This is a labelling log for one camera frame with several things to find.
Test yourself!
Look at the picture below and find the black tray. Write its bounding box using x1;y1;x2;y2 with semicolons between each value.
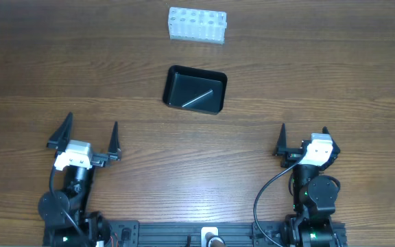
162;64;228;116

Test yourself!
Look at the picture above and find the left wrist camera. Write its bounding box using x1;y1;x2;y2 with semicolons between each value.
53;139;93;172

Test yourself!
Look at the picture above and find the mounting rail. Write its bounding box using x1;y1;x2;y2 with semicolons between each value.
110;220;287;247

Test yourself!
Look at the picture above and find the clear test tube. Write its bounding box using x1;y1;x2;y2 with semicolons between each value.
181;89;215;108

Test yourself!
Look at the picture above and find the white test tube rack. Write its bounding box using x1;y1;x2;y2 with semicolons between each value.
167;6;228;45

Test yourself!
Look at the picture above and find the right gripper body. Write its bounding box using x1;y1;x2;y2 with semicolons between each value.
280;147;304;169

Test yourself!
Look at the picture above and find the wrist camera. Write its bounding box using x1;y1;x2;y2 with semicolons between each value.
300;132;334;167
53;139;93;172

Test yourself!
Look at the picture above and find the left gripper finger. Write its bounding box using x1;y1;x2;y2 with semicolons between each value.
107;121;122;161
46;112;74;152

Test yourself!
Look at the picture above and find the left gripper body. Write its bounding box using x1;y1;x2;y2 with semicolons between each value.
91;152;111;168

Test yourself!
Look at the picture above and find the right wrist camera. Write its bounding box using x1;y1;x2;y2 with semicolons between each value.
300;132;334;167

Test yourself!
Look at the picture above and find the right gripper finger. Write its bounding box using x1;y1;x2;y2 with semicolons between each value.
272;123;288;158
322;126;342;156

